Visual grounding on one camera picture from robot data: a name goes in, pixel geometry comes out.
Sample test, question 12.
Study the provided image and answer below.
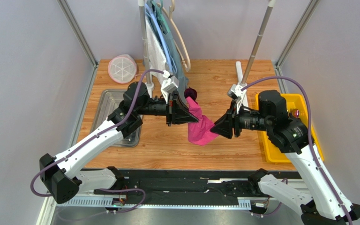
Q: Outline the purple cable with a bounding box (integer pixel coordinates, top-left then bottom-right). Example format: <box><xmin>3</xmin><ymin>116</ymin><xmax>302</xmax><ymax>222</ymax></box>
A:
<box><xmin>30</xmin><ymin>68</ymin><xmax>168</xmax><ymax>214</ymax></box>
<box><xmin>240</xmin><ymin>75</ymin><xmax>354</xmax><ymax>225</ymax></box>

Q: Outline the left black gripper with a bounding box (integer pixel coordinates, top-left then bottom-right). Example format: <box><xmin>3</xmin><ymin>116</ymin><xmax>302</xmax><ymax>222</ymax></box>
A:
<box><xmin>136</xmin><ymin>91</ymin><xmax>198</xmax><ymax>127</ymax></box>

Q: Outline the white lace cloth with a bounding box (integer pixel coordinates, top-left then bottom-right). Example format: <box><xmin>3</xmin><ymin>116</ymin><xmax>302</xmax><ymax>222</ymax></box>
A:
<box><xmin>145</xmin><ymin>18</ymin><xmax>170</xmax><ymax>72</ymax></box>

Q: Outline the blue clothes hanger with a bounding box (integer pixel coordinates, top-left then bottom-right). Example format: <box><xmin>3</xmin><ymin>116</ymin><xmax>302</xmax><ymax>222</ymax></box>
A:
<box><xmin>145</xmin><ymin>0</ymin><xmax>173</xmax><ymax>73</ymax></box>

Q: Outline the silver metal tray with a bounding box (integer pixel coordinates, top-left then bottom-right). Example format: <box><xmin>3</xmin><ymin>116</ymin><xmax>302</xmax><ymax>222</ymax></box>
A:
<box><xmin>90</xmin><ymin>89</ymin><xmax>146</xmax><ymax>148</ymax></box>

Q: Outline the blue grey hanging cloth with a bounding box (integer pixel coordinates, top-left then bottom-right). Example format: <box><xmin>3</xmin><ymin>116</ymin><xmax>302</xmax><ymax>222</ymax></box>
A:
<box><xmin>159</xmin><ymin>6</ymin><xmax>189</xmax><ymax>94</ymax></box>

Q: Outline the beige clothes hanger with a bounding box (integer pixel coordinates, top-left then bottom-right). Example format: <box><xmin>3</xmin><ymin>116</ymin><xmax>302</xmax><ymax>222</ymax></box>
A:
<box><xmin>158</xmin><ymin>0</ymin><xmax>191</xmax><ymax>72</ymax></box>

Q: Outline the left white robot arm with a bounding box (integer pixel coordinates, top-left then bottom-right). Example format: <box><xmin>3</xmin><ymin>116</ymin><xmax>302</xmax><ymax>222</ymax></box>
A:
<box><xmin>39</xmin><ymin>82</ymin><xmax>198</xmax><ymax>204</ymax></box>

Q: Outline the pink gold utensil in bin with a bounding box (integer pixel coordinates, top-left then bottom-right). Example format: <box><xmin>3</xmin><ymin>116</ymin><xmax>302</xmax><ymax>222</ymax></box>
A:
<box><xmin>288</xmin><ymin>108</ymin><xmax>305</xmax><ymax>119</ymax></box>

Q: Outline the yellow plastic bin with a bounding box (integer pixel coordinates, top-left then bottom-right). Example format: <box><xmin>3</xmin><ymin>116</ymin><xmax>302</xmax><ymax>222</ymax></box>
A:
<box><xmin>258</xmin><ymin>94</ymin><xmax>325</xmax><ymax>164</ymax></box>

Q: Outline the rack pole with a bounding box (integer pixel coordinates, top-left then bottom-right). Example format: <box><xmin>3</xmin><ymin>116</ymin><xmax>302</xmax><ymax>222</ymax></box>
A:
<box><xmin>235</xmin><ymin>0</ymin><xmax>276</xmax><ymax>87</ymax></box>
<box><xmin>137</xmin><ymin>0</ymin><xmax>155</xmax><ymax>97</ymax></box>

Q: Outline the purple metal spoon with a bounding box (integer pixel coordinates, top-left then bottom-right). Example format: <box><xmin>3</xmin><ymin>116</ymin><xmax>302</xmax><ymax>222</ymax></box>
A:
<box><xmin>184</xmin><ymin>88</ymin><xmax>198</xmax><ymax>105</ymax></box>

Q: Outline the right rack pole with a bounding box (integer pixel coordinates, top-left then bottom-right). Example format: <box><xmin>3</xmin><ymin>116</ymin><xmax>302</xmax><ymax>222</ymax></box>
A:
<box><xmin>235</xmin><ymin>0</ymin><xmax>276</xmax><ymax>87</ymax></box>

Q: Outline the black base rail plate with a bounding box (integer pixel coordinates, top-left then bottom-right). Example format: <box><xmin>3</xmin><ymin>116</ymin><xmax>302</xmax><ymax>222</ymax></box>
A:
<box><xmin>64</xmin><ymin>168</ymin><xmax>296</xmax><ymax>207</ymax></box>

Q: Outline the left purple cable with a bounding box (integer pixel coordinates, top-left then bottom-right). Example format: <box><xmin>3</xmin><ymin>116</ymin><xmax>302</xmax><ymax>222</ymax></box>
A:
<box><xmin>30</xmin><ymin>68</ymin><xmax>168</xmax><ymax>214</ymax></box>

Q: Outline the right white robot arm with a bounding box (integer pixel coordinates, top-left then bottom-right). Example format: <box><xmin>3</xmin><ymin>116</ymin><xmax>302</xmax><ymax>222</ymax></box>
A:
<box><xmin>211</xmin><ymin>90</ymin><xmax>360</xmax><ymax>225</ymax></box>

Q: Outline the pink paper napkin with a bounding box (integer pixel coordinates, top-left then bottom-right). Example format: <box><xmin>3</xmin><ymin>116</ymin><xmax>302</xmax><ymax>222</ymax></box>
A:
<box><xmin>186</xmin><ymin>97</ymin><xmax>218</xmax><ymax>146</ymax></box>

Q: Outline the pink white mesh basket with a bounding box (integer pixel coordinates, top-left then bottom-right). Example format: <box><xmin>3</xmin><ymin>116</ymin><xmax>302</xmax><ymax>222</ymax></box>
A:
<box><xmin>108</xmin><ymin>54</ymin><xmax>141</xmax><ymax>84</ymax></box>

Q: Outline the left rack pole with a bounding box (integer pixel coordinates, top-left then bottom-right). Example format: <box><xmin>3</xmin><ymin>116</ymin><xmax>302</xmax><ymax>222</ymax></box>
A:
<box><xmin>137</xmin><ymin>0</ymin><xmax>155</xmax><ymax>97</ymax></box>

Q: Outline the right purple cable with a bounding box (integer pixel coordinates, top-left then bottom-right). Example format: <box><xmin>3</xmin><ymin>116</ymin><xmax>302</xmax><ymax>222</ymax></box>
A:
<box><xmin>240</xmin><ymin>75</ymin><xmax>354</xmax><ymax>225</ymax></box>

